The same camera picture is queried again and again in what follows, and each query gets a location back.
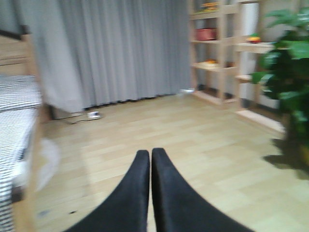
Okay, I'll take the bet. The light wooden shelf unit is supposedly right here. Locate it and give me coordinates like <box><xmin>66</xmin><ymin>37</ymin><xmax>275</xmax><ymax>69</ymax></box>
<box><xmin>187</xmin><ymin>0</ymin><xmax>285</xmax><ymax>135</ymax></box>

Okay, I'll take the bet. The red box on shelf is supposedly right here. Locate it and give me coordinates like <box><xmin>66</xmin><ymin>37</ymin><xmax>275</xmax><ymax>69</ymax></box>
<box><xmin>196</xmin><ymin>28</ymin><xmax>217</xmax><ymax>41</ymax></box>

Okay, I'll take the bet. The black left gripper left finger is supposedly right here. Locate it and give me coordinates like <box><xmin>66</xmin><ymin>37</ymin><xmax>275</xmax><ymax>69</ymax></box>
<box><xmin>66</xmin><ymin>150</ymin><xmax>150</xmax><ymax>232</ymax></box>

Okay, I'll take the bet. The wooden bed frame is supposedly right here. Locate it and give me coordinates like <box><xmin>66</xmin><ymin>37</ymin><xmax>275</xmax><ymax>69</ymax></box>
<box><xmin>0</xmin><ymin>25</ymin><xmax>47</xmax><ymax>232</ymax></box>

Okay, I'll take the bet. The white floor power strip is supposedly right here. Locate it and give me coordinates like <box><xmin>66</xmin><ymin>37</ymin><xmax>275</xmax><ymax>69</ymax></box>
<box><xmin>87</xmin><ymin>111</ymin><xmax>101</xmax><ymax>120</ymax></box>

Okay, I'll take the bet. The black white checkered bedding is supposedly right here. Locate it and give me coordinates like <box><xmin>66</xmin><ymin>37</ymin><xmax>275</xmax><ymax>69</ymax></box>
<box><xmin>0</xmin><ymin>75</ymin><xmax>42</xmax><ymax>232</ymax></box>

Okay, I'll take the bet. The grey pleated curtain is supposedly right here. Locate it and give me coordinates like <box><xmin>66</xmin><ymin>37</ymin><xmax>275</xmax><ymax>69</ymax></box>
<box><xmin>0</xmin><ymin>0</ymin><xmax>190</xmax><ymax>113</ymax></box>

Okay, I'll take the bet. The colourful toy on shelf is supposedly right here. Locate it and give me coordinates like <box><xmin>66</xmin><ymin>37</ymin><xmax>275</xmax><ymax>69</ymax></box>
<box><xmin>247</xmin><ymin>33</ymin><xmax>261</xmax><ymax>44</ymax></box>

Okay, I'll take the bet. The green potted plant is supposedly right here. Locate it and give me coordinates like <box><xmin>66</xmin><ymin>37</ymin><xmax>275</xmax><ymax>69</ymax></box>
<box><xmin>251</xmin><ymin>6</ymin><xmax>309</xmax><ymax>164</ymax></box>

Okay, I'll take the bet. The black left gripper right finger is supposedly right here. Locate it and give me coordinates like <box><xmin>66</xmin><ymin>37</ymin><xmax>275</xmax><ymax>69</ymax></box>
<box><xmin>151</xmin><ymin>148</ymin><xmax>250</xmax><ymax>232</ymax></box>

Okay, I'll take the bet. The black floor power cord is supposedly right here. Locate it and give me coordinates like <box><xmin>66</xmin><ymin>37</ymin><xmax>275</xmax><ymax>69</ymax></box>
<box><xmin>69</xmin><ymin>117</ymin><xmax>89</xmax><ymax>125</ymax></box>

